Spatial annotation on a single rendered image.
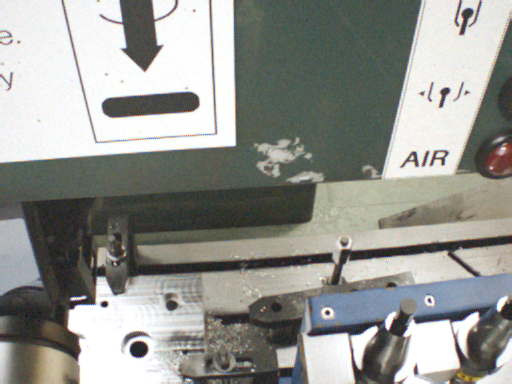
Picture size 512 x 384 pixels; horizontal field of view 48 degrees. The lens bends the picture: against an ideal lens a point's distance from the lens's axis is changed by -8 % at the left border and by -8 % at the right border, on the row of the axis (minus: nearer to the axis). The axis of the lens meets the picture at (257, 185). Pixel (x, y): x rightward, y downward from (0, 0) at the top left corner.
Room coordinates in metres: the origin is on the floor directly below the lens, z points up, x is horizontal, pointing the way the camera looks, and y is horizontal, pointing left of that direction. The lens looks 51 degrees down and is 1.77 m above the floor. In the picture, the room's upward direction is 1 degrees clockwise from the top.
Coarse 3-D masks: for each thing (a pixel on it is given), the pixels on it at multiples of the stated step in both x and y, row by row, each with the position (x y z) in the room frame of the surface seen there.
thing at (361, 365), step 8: (376, 328) 0.26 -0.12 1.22; (368, 336) 0.25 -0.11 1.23; (360, 344) 0.24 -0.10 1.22; (360, 352) 0.23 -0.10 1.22; (408, 352) 0.23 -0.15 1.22; (416, 352) 0.23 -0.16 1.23; (360, 360) 0.22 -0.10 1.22; (408, 360) 0.22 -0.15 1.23; (360, 368) 0.21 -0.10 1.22; (368, 368) 0.21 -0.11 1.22; (408, 368) 0.21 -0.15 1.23; (360, 376) 0.21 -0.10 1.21; (368, 376) 0.21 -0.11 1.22; (376, 376) 0.21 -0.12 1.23; (384, 376) 0.21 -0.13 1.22; (392, 376) 0.21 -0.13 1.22; (400, 376) 0.20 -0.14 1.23; (408, 376) 0.21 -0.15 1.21
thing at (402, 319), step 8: (400, 304) 0.23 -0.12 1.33; (408, 304) 0.23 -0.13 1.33; (416, 304) 0.23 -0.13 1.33; (400, 312) 0.23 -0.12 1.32; (408, 312) 0.22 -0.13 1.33; (392, 320) 0.23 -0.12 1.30; (400, 320) 0.23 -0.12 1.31; (408, 320) 0.23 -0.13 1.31; (392, 328) 0.22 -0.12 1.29; (400, 328) 0.22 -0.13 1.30; (408, 328) 0.22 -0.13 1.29
